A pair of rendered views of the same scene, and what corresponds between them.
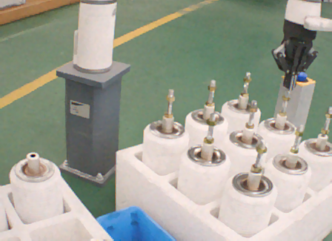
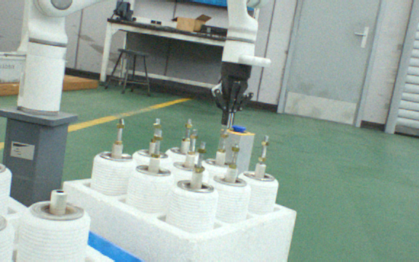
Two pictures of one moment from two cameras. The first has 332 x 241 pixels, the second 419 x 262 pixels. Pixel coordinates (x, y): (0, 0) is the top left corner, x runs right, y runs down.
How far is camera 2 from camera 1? 37 cm
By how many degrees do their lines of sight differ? 16
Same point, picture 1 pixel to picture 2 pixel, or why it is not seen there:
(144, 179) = (92, 199)
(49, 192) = not seen: outside the picture
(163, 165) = (111, 188)
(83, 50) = (30, 90)
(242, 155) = (185, 176)
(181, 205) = (130, 213)
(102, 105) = (49, 146)
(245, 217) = (190, 214)
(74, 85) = (18, 125)
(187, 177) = (136, 188)
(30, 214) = not seen: outside the picture
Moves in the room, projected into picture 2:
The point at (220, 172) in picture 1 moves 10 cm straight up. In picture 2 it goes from (166, 182) to (173, 134)
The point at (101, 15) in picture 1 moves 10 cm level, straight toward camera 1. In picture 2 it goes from (52, 57) to (54, 60)
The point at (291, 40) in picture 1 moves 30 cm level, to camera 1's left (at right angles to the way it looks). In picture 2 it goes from (228, 78) to (100, 57)
